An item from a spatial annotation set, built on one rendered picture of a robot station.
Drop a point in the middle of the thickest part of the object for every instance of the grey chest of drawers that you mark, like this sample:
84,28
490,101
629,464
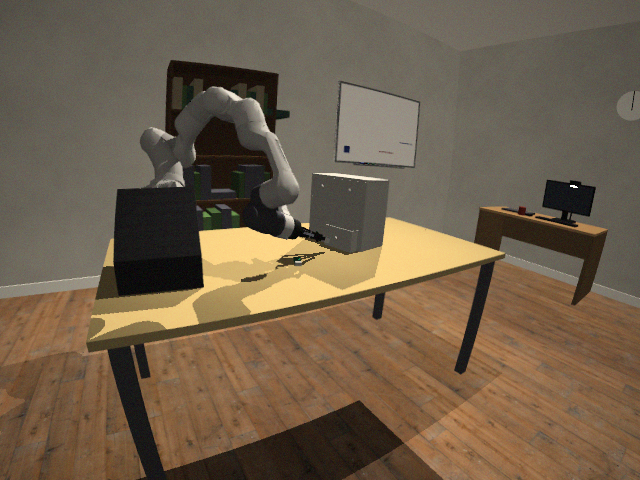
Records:
374,214

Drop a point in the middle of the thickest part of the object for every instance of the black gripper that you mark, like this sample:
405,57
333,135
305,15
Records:
303,232

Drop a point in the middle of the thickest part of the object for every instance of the grey drawer front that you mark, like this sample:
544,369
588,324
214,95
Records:
318,224
349,213
342,238
324,186
322,207
351,190

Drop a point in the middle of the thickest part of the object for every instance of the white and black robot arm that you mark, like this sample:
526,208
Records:
276,193

